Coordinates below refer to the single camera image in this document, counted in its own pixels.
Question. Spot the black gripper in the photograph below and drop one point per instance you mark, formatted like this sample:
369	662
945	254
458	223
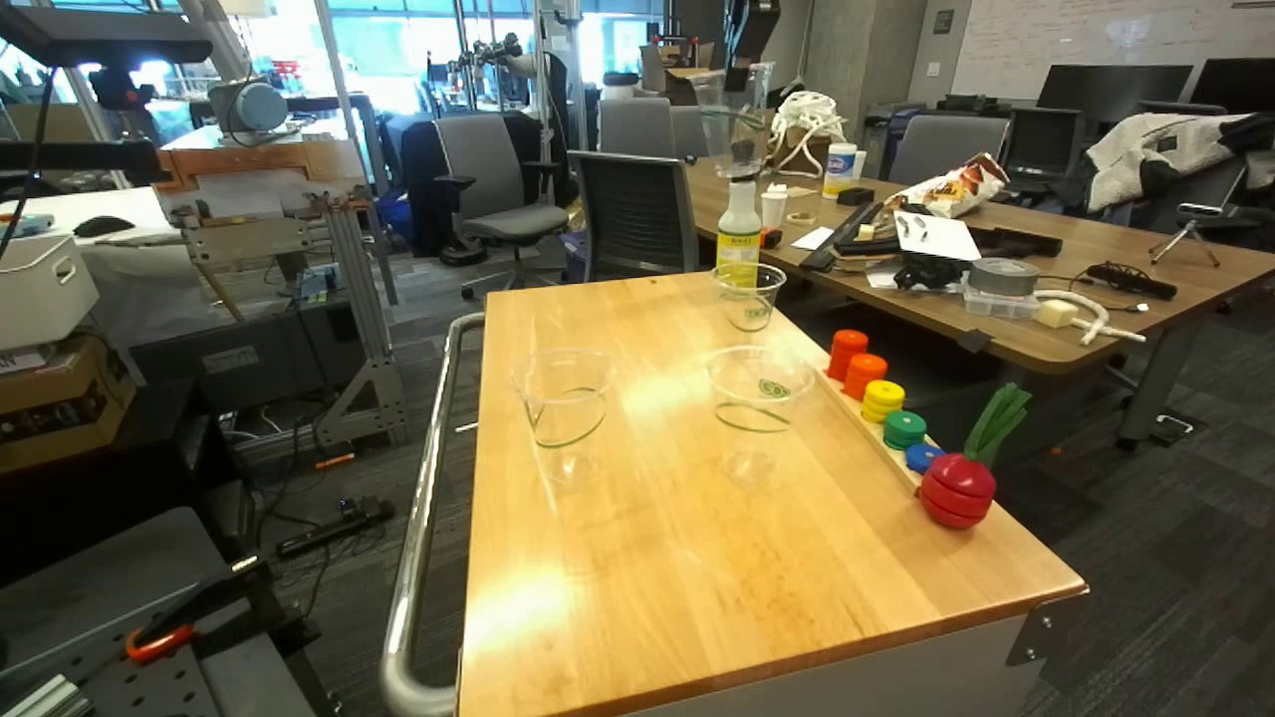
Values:
751	27

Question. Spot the clear plastic cup green print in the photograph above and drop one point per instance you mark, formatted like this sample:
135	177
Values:
759	400

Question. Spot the brown cardboard box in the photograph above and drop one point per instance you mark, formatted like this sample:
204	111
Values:
690	91

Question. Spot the white wipes canister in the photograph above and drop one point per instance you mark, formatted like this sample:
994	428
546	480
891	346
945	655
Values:
840	170

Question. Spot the dark mesh office chair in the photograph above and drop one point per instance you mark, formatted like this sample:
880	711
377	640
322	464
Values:
638	214

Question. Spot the clear bottle yellow liquid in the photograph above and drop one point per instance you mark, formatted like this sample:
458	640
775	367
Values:
737	245

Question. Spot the chip bag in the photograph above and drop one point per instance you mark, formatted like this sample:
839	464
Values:
957	184

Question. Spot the white paper sheet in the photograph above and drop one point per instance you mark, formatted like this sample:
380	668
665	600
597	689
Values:
937	239

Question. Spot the gray office chair with armrests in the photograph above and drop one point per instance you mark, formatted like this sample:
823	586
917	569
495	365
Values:
484	166

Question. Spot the gray round container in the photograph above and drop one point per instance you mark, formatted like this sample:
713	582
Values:
1001	284

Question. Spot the black computer monitor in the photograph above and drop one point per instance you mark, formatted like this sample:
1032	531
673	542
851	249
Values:
1114	91
1237	83

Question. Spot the orange toy cylinder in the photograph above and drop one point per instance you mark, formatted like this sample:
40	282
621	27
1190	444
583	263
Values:
864	377

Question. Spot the yellow toy cylinder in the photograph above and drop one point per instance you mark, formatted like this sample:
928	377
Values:
880	404

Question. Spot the white jacket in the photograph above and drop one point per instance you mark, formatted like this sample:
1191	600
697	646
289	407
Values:
1155	152

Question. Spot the clear wine glass left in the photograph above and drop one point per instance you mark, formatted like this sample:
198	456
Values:
561	415

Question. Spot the green toy cylinder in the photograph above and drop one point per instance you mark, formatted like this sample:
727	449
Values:
905	432

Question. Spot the black remote device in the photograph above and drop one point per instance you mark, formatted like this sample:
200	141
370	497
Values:
1127	282

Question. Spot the blue toy cylinder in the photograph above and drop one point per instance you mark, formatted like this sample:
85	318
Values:
923	460

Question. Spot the orange wooden workbench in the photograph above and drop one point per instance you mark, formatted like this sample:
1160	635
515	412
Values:
263	157

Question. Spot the brown wooden office desk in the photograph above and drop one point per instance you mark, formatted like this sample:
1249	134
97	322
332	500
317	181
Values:
1198	273

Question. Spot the gray cylindrical device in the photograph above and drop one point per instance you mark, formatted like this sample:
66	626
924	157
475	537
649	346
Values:
248	105

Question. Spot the red toy radish green leaves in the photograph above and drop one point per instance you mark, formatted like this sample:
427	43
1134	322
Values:
957	497

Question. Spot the black overhead shelf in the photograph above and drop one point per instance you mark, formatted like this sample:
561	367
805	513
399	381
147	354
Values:
103	36

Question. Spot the black power strip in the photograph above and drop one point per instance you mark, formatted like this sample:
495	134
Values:
332	529

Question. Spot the black computer mouse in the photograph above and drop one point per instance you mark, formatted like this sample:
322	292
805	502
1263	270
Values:
103	230

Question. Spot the white side table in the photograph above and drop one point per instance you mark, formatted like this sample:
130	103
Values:
46	210

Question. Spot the white storage bin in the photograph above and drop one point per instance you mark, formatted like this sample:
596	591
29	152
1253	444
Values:
40	292

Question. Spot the large cardboard box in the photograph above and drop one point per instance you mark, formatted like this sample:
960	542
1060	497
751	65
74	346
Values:
61	400

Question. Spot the gray perforated platform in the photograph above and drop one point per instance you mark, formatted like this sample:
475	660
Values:
82	582

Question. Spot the aluminium frame stand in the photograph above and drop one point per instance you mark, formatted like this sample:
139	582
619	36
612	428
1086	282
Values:
358	304

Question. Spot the small black tripod camera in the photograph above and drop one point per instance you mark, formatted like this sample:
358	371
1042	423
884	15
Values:
1210	210

